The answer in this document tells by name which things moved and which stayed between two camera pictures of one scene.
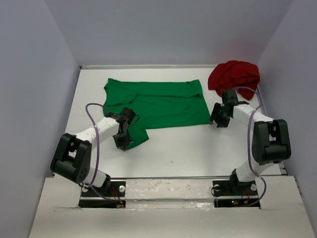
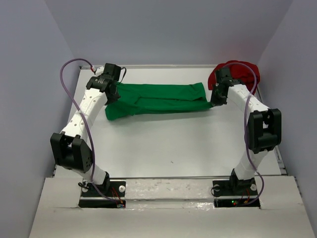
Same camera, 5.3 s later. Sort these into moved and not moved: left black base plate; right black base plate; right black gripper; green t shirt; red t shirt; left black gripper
Moved: green t shirt; left black gripper; right black gripper
Not moved: red t shirt; left black base plate; right black base plate
